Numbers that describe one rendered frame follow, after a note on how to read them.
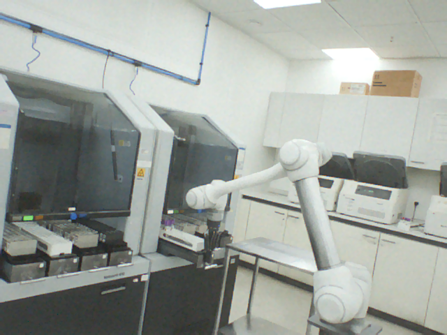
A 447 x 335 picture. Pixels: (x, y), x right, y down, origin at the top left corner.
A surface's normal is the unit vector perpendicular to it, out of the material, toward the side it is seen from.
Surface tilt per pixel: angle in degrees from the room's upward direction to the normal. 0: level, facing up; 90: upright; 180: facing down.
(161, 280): 90
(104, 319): 90
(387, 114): 90
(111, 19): 90
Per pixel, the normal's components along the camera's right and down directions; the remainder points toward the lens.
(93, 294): 0.78, 0.15
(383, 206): -0.60, -0.05
